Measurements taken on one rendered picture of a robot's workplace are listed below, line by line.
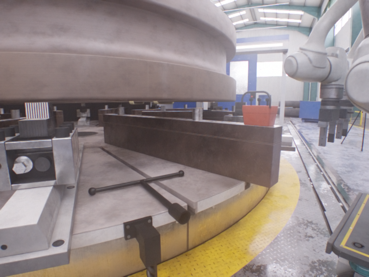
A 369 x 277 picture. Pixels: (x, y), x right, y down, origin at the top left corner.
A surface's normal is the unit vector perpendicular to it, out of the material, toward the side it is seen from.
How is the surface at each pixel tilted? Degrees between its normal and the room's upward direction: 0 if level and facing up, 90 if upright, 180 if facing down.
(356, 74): 99
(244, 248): 0
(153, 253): 90
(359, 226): 0
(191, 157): 90
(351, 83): 96
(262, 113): 97
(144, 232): 0
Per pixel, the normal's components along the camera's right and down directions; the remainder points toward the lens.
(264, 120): -0.69, 0.24
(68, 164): 0.40, 0.15
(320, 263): 0.00, -0.99
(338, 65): 0.20, 0.08
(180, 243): 0.59, 0.14
